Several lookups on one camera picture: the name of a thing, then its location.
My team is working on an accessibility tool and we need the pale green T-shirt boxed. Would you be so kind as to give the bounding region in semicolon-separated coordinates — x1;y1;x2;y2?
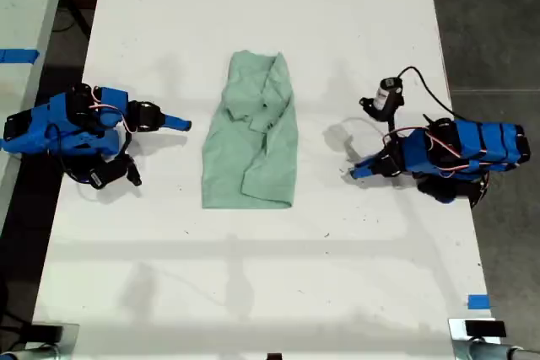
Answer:
200;50;300;211

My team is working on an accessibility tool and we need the long blue tape strip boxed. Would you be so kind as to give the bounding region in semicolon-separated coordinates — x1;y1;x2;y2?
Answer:
0;48;41;66

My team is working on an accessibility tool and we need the white side table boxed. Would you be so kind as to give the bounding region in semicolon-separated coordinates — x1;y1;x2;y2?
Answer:
0;0;71;228

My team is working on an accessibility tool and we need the short blue tape strip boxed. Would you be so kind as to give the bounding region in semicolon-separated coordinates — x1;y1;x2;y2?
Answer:
467;293;492;311

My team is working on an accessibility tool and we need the metal clamp with black box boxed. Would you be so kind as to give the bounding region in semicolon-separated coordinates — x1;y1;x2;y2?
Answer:
30;322;81;353
447;317;508;353

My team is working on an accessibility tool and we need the grey metal pipe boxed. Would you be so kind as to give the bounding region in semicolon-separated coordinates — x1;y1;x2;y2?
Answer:
453;340;540;360
0;344;58;360

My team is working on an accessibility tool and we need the short black camera stalk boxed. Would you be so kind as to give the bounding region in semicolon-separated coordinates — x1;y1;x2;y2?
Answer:
120;131;135;161
385;110;400;136

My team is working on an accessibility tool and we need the black camera box white label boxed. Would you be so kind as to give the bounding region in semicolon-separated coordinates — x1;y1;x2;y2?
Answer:
359;77;406;123

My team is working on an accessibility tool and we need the thin black floor cable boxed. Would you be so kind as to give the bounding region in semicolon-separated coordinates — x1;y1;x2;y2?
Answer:
51;0;93;41

